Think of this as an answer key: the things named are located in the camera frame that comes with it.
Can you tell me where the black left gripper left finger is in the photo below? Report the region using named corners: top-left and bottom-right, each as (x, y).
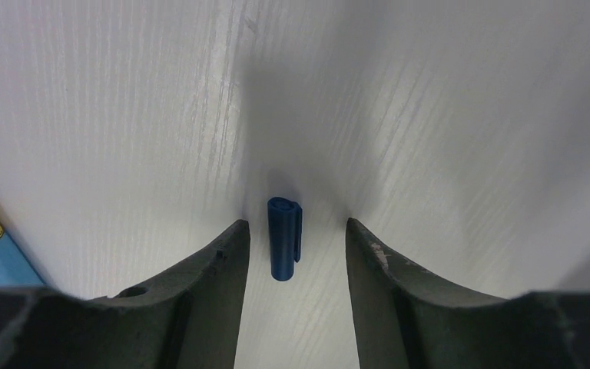
top-left (0, 220), bottom-right (250, 368)

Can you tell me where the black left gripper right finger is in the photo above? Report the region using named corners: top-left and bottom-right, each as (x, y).
top-left (346, 218), bottom-right (590, 368)

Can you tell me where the blue marker cap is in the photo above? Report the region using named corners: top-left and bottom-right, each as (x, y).
top-left (267, 197), bottom-right (303, 281)

